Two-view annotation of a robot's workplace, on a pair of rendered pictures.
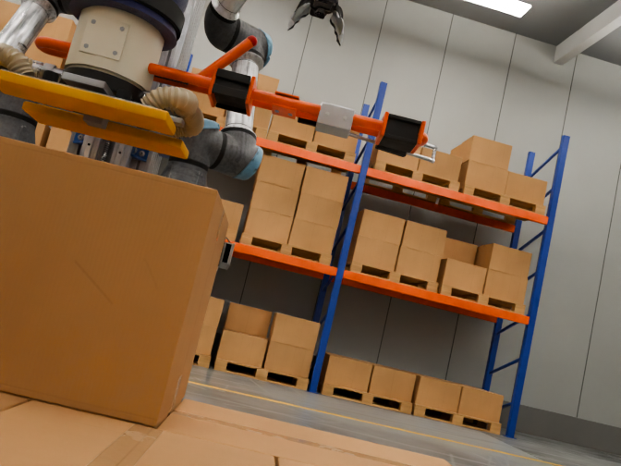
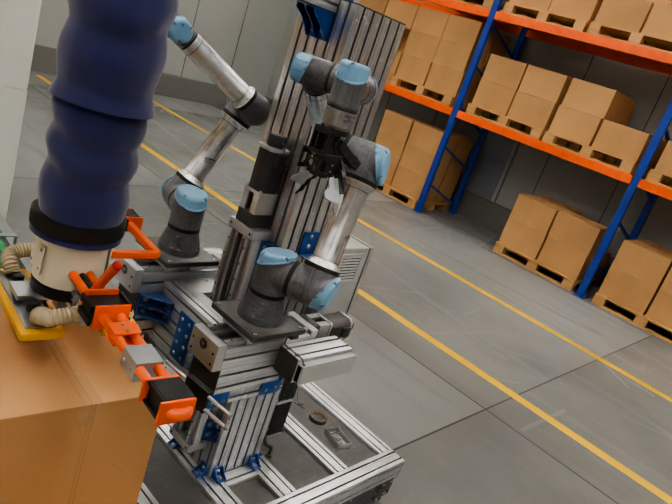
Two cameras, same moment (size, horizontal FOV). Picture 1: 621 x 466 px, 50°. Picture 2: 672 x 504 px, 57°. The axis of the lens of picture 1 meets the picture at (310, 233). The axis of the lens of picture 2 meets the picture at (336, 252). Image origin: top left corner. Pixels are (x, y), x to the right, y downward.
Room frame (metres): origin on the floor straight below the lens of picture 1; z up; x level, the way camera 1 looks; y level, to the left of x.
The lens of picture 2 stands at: (0.74, -1.00, 1.90)
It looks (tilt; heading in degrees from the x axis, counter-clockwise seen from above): 18 degrees down; 45
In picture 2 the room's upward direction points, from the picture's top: 19 degrees clockwise
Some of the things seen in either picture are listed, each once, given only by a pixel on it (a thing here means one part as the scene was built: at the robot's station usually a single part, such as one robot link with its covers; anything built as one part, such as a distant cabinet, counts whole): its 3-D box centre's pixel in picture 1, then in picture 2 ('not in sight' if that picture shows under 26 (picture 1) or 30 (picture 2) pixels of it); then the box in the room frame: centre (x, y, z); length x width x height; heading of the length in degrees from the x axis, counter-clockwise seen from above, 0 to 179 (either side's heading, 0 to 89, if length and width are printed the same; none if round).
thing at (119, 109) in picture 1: (85, 94); (24, 296); (1.20, 0.47, 1.08); 0.34 x 0.10 x 0.05; 91
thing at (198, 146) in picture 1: (197, 141); (276, 270); (1.89, 0.38, 1.20); 0.13 x 0.12 x 0.14; 123
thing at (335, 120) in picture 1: (334, 120); (141, 362); (1.31, 0.01, 1.17); 0.07 x 0.07 x 0.04; 1
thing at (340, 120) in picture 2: not in sight; (339, 119); (1.71, 0.11, 1.74); 0.08 x 0.08 x 0.05
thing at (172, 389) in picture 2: (399, 132); (167, 399); (1.30, -0.13, 1.18); 0.08 x 0.07 x 0.05; 91
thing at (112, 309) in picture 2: (233, 91); (105, 308); (1.30, 0.22, 1.18); 0.10 x 0.08 x 0.06; 1
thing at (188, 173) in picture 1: (184, 178); (264, 302); (1.89, 0.39, 1.09); 0.15 x 0.15 x 0.10
